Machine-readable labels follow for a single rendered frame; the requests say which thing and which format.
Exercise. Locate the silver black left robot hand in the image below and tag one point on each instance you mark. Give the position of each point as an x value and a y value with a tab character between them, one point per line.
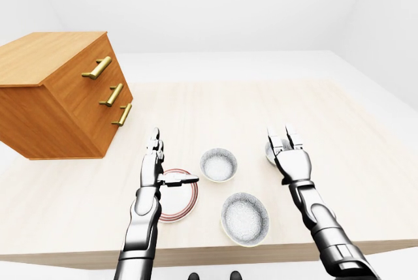
151	169

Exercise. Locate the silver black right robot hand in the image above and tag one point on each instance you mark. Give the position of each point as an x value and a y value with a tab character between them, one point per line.
294	164

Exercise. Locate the speckled patterned bowl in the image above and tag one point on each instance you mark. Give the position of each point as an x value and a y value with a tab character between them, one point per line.
269	156
245	219
218	165

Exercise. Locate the white plate with red rings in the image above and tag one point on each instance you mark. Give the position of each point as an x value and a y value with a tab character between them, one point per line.
179	202

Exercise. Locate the wooden drawer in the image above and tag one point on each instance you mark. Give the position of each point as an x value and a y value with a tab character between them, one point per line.
93	113
106	133
76	89

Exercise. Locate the small dark shape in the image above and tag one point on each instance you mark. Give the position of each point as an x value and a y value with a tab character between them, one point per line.
193	276
235	276

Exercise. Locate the wooden cabinet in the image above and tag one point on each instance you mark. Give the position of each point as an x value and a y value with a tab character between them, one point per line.
36	64

